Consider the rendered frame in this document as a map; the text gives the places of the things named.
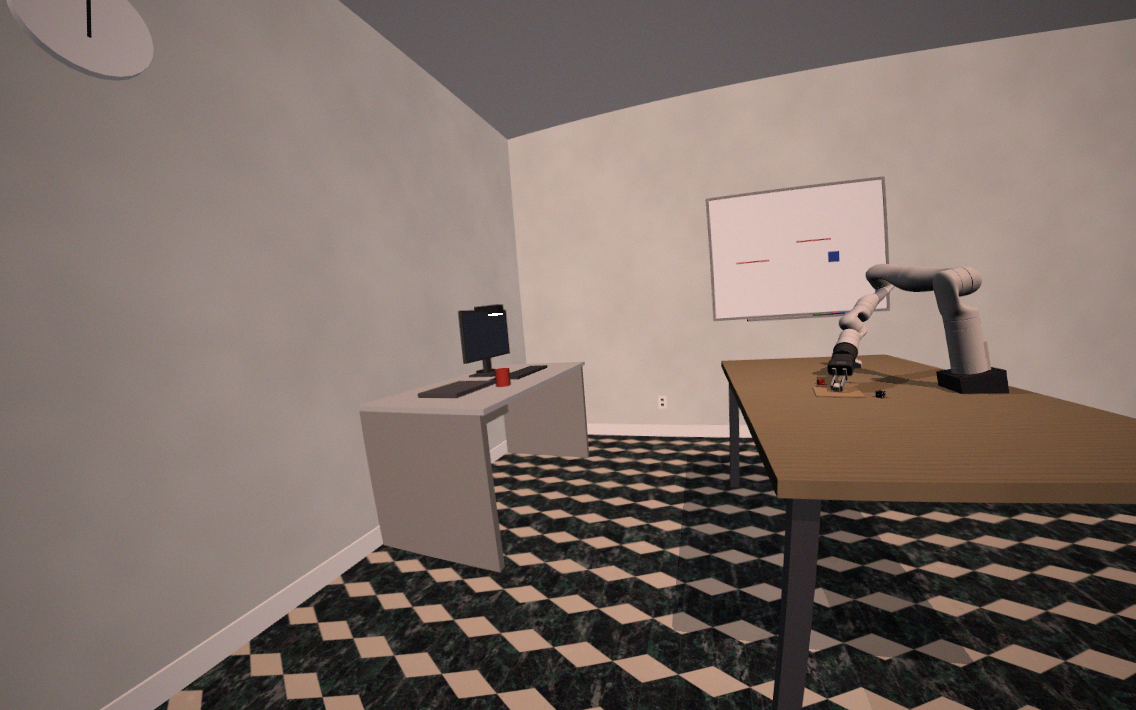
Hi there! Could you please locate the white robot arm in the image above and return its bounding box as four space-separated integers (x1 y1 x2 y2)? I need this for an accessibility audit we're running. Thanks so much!
840 264 991 375

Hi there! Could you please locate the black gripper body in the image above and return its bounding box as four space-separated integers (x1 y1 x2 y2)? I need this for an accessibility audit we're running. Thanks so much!
827 336 862 376

